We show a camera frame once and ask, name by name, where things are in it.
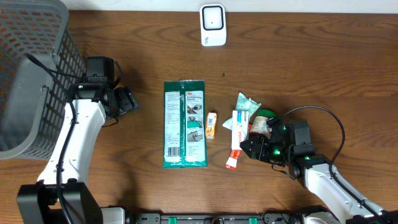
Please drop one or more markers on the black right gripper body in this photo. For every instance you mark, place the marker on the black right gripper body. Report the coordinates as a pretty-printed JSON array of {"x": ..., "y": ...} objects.
[{"x": 275, "y": 152}]

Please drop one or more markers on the orange Kleenex tissue pack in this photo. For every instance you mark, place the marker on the orange Kleenex tissue pack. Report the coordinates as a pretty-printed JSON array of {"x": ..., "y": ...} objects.
[{"x": 210, "y": 125}]

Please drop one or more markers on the green white 3M package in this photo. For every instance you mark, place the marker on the green white 3M package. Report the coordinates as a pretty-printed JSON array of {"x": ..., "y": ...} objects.
[{"x": 184, "y": 124}]

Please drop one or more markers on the light green wipes packet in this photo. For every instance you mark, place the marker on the light green wipes packet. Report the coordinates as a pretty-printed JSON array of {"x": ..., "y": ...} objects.
[{"x": 246, "y": 104}]

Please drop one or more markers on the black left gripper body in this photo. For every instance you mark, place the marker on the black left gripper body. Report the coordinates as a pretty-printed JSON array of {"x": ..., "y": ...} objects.
[{"x": 124, "y": 102}]

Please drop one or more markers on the red white sachet stick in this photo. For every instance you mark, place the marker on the red white sachet stick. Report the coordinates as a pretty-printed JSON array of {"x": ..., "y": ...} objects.
[{"x": 231, "y": 163}]

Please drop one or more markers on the white toothpaste box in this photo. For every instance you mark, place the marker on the white toothpaste box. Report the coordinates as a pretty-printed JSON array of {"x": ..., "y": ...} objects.
[{"x": 240, "y": 126}]

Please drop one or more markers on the white barcode scanner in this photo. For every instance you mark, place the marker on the white barcode scanner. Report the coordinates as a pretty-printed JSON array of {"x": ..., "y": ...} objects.
[{"x": 213, "y": 25}]

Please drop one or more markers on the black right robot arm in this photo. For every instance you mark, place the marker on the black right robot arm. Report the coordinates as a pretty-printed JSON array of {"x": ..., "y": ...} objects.
[{"x": 315, "y": 172}]

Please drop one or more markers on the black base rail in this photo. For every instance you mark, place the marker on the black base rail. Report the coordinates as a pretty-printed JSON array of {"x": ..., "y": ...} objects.
[{"x": 270, "y": 218}]

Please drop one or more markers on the green lid white jar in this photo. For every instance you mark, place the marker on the green lid white jar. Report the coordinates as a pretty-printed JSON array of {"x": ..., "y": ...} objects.
[{"x": 259, "y": 126}]

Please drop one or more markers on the grey plastic mesh basket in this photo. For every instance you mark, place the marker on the grey plastic mesh basket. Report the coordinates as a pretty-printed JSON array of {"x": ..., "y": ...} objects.
[{"x": 39, "y": 60}]

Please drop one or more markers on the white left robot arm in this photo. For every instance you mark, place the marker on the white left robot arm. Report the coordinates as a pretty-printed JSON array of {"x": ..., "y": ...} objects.
[{"x": 60, "y": 194}]

